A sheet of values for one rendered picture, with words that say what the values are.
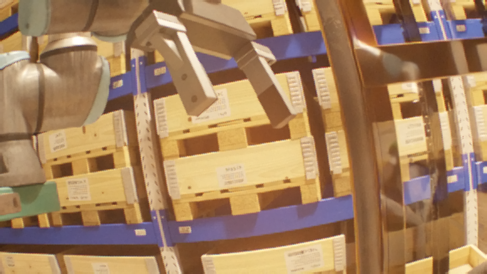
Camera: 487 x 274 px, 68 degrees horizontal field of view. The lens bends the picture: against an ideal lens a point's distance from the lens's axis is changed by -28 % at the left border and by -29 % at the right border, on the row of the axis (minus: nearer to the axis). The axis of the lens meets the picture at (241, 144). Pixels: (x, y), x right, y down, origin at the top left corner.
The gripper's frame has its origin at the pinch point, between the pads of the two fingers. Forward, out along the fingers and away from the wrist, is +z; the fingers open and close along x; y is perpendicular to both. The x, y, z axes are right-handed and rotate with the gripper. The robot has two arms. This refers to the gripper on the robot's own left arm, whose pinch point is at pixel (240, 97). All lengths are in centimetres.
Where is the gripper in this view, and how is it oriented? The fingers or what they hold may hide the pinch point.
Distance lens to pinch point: 46.4
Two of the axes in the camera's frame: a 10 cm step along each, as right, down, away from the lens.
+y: 7.1, -5.4, -4.6
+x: 5.7, 0.5, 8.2
